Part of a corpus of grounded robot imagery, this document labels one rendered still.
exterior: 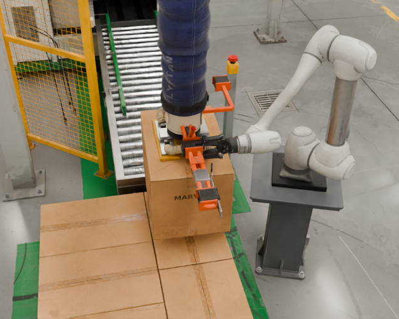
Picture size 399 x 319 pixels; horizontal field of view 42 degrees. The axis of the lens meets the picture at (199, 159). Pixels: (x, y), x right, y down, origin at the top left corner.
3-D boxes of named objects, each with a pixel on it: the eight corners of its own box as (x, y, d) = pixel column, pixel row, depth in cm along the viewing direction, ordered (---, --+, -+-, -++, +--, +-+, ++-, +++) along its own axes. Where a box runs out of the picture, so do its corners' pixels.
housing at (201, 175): (192, 178, 226) (192, 170, 223) (207, 176, 227) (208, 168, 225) (195, 188, 221) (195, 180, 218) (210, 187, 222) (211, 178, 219)
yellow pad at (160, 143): (151, 122, 277) (151, 114, 274) (170, 120, 278) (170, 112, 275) (159, 161, 251) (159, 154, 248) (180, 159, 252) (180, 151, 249)
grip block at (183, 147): (180, 148, 243) (180, 138, 239) (201, 146, 245) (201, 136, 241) (183, 159, 237) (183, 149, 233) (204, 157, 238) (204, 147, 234)
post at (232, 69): (219, 173, 409) (226, 60, 346) (227, 172, 410) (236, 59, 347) (221, 179, 404) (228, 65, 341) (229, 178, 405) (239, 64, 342)
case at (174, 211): (143, 166, 310) (140, 110, 285) (209, 161, 316) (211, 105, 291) (153, 240, 264) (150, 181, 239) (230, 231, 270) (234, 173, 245)
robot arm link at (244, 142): (249, 157, 242) (237, 158, 241) (244, 145, 248) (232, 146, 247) (251, 141, 236) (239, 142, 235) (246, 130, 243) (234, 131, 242)
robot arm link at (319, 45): (299, 47, 245) (323, 56, 237) (318, 16, 246) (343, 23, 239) (306, 62, 256) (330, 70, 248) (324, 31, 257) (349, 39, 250)
